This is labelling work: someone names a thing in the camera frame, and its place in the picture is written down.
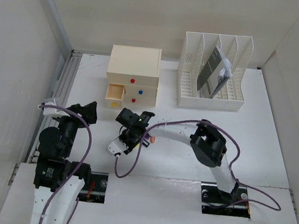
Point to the aluminium rail frame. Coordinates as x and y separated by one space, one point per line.
61 87

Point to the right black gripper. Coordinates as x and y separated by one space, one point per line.
131 146

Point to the white mesh file organizer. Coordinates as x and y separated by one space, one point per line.
196 51

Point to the dark grey booklet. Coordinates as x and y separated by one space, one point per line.
214 75

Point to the cream drawer cabinet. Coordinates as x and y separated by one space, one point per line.
135 61

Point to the orange highlighter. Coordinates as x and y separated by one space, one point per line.
152 139

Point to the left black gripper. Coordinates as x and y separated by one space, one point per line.
88 111

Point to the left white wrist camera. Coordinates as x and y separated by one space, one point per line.
52 108

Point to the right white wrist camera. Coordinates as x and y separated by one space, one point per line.
117 147

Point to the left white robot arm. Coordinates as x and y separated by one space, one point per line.
58 181

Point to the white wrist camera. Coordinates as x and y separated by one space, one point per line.
117 147
52 108

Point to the black marker pen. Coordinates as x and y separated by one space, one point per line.
145 143

